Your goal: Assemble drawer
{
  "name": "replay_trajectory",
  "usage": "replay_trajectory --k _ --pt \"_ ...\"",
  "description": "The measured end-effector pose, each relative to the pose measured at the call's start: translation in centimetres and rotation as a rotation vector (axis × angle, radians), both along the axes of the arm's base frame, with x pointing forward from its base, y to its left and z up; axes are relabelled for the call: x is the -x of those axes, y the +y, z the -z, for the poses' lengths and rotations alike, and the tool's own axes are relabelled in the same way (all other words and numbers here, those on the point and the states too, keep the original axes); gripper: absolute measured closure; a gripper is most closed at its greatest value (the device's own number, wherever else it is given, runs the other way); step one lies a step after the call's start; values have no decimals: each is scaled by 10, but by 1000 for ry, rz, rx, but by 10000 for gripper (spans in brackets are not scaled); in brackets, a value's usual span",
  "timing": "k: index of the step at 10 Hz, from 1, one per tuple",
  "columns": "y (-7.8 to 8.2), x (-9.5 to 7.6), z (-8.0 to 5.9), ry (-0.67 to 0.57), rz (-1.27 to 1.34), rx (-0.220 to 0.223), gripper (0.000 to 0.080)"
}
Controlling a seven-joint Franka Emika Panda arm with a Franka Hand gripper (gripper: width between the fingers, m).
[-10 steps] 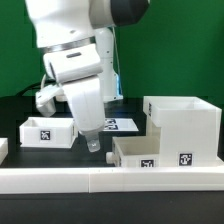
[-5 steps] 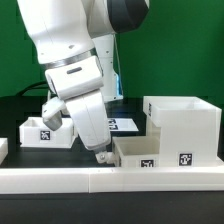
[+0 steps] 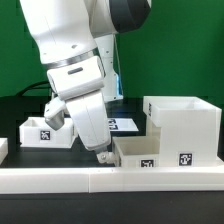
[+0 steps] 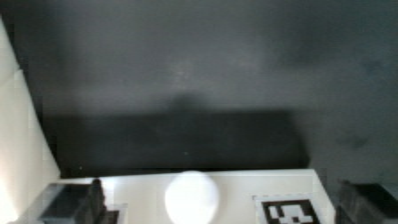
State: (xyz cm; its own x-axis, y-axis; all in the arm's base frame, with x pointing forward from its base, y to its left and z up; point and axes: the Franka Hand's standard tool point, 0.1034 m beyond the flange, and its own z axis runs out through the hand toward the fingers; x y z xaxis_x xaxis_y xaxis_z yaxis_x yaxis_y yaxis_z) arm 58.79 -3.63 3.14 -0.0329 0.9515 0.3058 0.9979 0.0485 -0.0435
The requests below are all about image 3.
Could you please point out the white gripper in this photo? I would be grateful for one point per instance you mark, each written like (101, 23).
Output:
(89, 116)

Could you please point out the white left fence wall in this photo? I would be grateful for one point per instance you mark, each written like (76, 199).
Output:
(3, 149)

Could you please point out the white front drawer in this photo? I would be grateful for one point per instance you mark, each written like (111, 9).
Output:
(136, 152)

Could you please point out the white fence wall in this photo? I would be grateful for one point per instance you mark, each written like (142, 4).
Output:
(92, 180)
(219, 162)
(3, 149)

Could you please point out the white marker tag plate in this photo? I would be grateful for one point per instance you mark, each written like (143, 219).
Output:
(122, 124)

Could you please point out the white drawer cabinet box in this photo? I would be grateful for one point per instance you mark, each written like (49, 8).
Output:
(187, 130)

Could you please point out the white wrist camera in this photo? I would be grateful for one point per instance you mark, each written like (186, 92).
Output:
(74, 81)

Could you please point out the white front fence wall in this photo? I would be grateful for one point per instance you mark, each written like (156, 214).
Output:
(92, 180)

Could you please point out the white drawer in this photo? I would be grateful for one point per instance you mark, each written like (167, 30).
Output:
(136, 152)
(35, 133)

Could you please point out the white right fence wall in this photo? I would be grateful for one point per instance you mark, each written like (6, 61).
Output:
(219, 162)

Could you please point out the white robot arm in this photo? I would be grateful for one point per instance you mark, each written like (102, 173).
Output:
(65, 32)

